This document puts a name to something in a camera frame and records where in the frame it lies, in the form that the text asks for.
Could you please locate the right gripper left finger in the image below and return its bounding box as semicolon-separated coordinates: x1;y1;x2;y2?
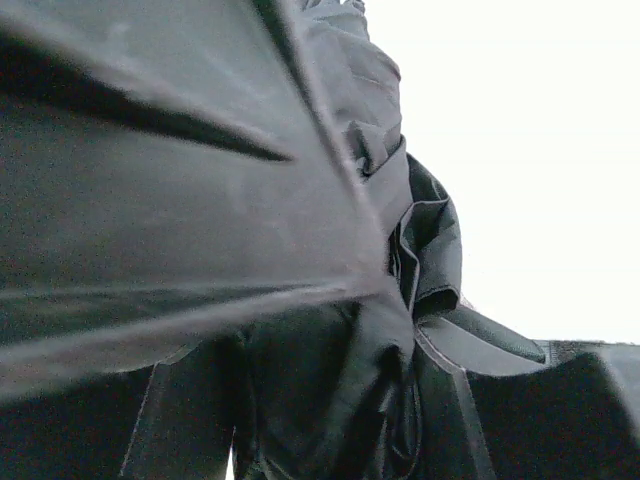
1;329;242;479

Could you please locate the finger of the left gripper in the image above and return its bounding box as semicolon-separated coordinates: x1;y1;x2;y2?
1;1;387;400

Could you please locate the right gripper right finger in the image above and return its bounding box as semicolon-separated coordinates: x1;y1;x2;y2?
414;339;640;480

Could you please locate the black folding umbrella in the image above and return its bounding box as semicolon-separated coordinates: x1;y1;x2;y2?
233;1;544;479

